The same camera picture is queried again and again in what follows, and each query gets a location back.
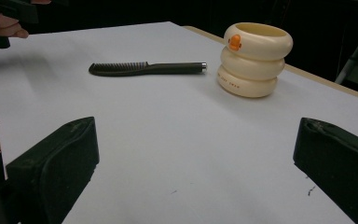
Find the black spatula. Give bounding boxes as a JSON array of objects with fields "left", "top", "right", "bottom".
[{"left": 88, "top": 61, "right": 208, "bottom": 77}]

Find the white table sheet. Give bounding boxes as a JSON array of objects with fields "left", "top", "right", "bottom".
[{"left": 0, "top": 21, "right": 358, "bottom": 224}]

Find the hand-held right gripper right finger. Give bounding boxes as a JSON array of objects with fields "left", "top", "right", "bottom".
[{"left": 293, "top": 117, "right": 358, "bottom": 224}]

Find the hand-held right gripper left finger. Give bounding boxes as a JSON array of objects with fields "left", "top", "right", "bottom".
[{"left": 5, "top": 116, "right": 101, "bottom": 224}]

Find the cream ringed cup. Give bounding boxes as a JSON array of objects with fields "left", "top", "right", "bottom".
[{"left": 216, "top": 21, "right": 294, "bottom": 99}]

